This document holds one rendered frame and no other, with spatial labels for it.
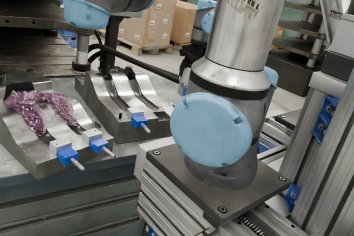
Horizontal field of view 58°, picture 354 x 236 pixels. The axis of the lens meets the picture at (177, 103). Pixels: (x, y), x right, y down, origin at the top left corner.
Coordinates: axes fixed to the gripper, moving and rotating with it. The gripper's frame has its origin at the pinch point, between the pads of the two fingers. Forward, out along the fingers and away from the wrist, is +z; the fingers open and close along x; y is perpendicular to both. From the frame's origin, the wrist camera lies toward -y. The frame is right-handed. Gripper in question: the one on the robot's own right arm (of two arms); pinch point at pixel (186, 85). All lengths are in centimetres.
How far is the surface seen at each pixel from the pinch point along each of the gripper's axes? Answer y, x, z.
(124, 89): -10.0, -23.5, 5.1
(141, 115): 13.5, -27.7, 4.6
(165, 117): 11.0, -15.7, 8.3
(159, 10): -333, 180, 24
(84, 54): -60, -24, 7
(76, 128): 9, -49, 10
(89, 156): 20, -48, 13
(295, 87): -162, 325, 84
